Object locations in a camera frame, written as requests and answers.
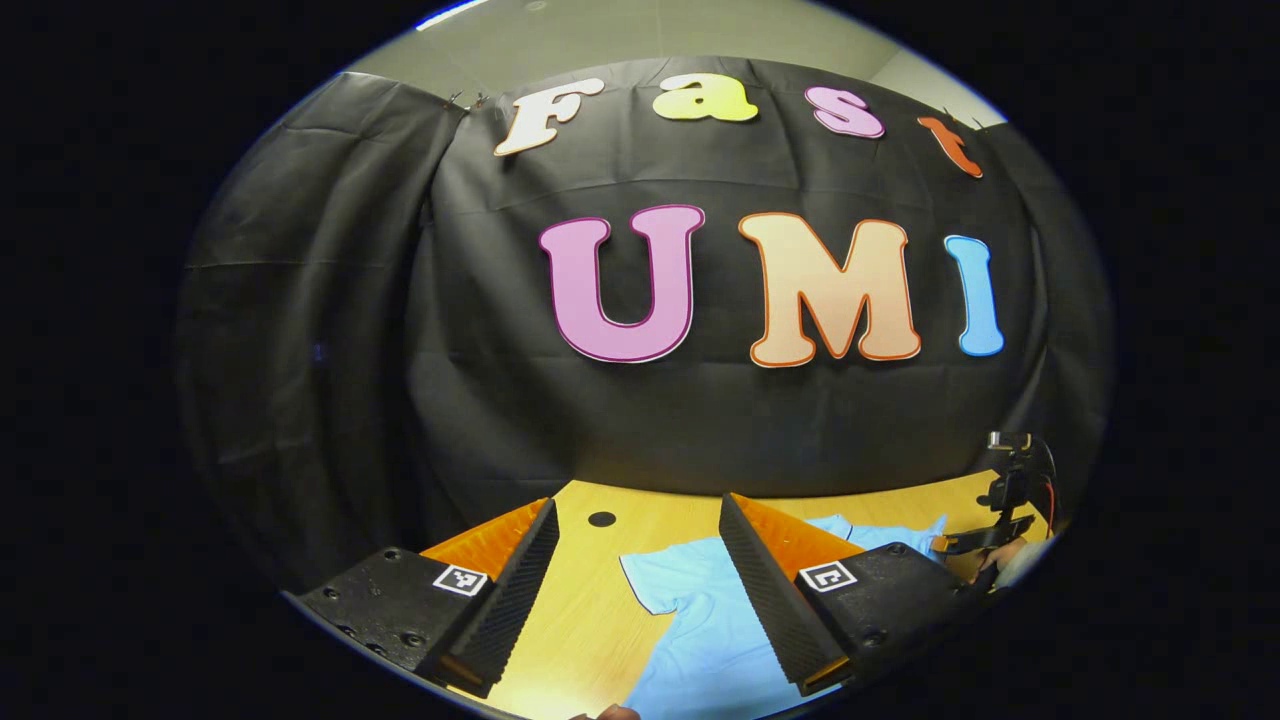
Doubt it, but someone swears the black backdrop cloth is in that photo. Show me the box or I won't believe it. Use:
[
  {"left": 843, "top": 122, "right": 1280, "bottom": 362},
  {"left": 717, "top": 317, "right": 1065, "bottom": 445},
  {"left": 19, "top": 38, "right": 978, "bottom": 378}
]
[{"left": 175, "top": 55, "right": 1116, "bottom": 591}]

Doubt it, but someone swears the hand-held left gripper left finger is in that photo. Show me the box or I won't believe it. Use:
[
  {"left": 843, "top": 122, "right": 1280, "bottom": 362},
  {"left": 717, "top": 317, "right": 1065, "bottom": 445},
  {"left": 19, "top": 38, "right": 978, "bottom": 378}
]
[{"left": 290, "top": 497, "right": 561, "bottom": 699}]

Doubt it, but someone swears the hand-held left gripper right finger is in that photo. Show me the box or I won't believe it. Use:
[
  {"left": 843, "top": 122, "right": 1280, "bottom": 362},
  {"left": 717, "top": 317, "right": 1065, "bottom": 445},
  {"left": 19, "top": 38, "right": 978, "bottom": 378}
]
[{"left": 718, "top": 492, "right": 991, "bottom": 698}]

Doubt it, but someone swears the light blue T-shirt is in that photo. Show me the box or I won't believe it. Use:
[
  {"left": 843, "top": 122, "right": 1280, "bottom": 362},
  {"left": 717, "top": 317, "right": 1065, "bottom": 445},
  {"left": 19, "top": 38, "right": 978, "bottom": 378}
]
[{"left": 620, "top": 513, "right": 949, "bottom": 720}]

